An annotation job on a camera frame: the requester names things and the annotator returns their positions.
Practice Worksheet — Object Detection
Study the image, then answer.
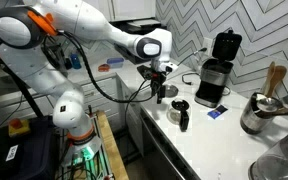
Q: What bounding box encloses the glass carafe black handle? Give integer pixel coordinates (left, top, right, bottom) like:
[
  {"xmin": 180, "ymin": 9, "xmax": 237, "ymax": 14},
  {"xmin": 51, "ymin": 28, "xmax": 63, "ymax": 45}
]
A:
[{"xmin": 166, "ymin": 98, "xmax": 192, "ymax": 132}]

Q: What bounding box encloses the glass pitcher steel rim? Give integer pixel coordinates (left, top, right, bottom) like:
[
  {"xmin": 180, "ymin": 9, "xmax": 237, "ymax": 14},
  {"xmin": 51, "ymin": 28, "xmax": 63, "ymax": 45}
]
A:
[{"xmin": 248, "ymin": 125, "xmax": 288, "ymax": 180}]

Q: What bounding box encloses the grey dishwasher front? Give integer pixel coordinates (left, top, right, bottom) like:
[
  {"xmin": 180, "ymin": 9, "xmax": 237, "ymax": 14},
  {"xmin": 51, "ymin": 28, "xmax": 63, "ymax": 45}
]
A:
[{"xmin": 139, "ymin": 106, "xmax": 202, "ymax": 180}]

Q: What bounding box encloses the red small object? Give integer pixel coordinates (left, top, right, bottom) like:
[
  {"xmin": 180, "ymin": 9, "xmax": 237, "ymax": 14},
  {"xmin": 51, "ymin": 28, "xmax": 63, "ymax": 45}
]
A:
[{"xmin": 97, "ymin": 63, "xmax": 111, "ymax": 73}]

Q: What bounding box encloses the steel utensil holder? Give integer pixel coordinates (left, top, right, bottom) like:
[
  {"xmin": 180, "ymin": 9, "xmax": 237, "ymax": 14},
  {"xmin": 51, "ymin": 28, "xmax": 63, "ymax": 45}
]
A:
[{"xmin": 239, "ymin": 92, "xmax": 278, "ymax": 136}]

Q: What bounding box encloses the white drawer cabinet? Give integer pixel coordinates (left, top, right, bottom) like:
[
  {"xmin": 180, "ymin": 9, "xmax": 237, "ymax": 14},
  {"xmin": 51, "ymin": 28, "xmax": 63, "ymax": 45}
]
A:
[{"xmin": 45, "ymin": 73, "xmax": 125, "ymax": 134}]

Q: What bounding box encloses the wooden cart top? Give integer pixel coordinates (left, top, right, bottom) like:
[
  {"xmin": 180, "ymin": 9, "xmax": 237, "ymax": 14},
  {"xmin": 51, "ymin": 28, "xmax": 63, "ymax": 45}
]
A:
[{"xmin": 95, "ymin": 110, "xmax": 130, "ymax": 180}]

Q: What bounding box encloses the black coffee machine cord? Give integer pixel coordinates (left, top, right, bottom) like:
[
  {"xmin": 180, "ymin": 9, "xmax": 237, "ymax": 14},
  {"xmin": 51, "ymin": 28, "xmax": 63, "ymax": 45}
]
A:
[{"xmin": 181, "ymin": 71, "xmax": 232, "ymax": 98}]

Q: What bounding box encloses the narrow wooden spatula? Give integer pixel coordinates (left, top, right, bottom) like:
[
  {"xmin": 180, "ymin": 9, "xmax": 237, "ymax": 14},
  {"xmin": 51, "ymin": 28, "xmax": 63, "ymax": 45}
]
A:
[{"xmin": 263, "ymin": 60, "xmax": 277, "ymax": 96}]

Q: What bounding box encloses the metal ladle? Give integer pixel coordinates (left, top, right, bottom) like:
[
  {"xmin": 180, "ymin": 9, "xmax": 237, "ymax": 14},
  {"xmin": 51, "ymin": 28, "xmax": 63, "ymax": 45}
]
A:
[{"xmin": 255, "ymin": 94, "xmax": 284, "ymax": 113}]

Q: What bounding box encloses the black controller box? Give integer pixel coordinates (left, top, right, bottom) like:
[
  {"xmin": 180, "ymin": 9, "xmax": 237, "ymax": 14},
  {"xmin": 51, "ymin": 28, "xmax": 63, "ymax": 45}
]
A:
[{"xmin": 0, "ymin": 115, "xmax": 60, "ymax": 180}]

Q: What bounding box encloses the long black power cable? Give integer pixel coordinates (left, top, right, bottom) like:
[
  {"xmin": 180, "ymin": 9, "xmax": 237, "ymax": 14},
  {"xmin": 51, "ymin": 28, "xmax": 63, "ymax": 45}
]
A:
[{"xmin": 123, "ymin": 47, "xmax": 208, "ymax": 161}]

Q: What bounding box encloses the white wall outlet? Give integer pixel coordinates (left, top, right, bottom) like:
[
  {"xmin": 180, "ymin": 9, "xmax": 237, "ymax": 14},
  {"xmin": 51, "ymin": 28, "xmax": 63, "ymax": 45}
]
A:
[{"xmin": 202, "ymin": 36, "xmax": 214, "ymax": 56}]

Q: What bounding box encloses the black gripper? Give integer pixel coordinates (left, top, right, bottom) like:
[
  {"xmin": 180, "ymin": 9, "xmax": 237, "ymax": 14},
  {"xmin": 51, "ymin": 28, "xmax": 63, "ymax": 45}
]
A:
[{"xmin": 149, "ymin": 70, "xmax": 168, "ymax": 105}]

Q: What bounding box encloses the yellow emergency stop box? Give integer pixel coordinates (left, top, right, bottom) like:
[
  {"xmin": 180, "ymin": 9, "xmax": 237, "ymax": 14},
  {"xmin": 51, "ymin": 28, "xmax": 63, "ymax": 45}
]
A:
[{"xmin": 7, "ymin": 118, "xmax": 31, "ymax": 138}]

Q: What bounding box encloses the blue lidded container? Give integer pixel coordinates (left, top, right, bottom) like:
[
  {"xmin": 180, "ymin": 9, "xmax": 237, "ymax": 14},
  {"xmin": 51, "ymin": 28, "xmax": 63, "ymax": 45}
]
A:
[{"xmin": 106, "ymin": 57, "xmax": 125, "ymax": 69}]

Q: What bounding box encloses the blue packet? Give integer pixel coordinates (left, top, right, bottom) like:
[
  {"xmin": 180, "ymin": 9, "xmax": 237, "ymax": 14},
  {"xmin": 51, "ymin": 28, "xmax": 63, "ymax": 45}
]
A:
[{"xmin": 207, "ymin": 104, "xmax": 229, "ymax": 120}]

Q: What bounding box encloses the black microwave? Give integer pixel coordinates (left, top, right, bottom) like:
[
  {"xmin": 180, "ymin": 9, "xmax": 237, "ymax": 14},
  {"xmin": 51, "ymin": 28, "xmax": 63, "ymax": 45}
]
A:
[{"xmin": 109, "ymin": 19, "xmax": 168, "ymax": 65}]

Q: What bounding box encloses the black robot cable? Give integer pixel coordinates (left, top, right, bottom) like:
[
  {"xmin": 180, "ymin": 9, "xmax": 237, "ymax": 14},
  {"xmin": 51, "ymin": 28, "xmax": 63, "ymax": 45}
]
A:
[{"xmin": 56, "ymin": 29, "xmax": 162, "ymax": 104}]

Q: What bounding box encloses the blue bottle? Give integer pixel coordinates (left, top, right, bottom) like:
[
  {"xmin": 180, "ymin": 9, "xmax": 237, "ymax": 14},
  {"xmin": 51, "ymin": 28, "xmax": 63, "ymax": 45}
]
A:
[{"xmin": 69, "ymin": 52, "xmax": 82, "ymax": 70}]

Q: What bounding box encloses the metal robot stand frame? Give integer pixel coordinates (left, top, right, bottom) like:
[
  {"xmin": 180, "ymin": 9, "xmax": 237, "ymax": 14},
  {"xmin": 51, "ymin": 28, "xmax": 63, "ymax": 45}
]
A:
[{"xmin": 58, "ymin": 106, "xmax": 116, "ymax": 180}]

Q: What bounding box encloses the wooden spoon round head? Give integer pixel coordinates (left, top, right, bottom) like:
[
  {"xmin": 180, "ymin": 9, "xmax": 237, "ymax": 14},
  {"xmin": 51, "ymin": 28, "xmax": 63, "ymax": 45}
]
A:
[{"xmin": 266, "ymin": 65, "xmax": 288, "ymax": 98}]

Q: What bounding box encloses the black silver coffee machine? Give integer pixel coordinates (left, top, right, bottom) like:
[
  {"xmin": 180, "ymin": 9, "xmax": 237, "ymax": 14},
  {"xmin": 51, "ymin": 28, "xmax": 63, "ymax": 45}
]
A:
[{"xmin": 194, "ymin": 29, "xmax": 243, "ymax": 109}]

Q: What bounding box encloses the white counter base cabinet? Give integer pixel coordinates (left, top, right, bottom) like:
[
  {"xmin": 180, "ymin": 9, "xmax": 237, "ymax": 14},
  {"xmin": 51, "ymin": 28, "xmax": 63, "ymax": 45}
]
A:
[{"xmin": 117, "ymin": 74, "xmax": 145, "ymax": 158}]

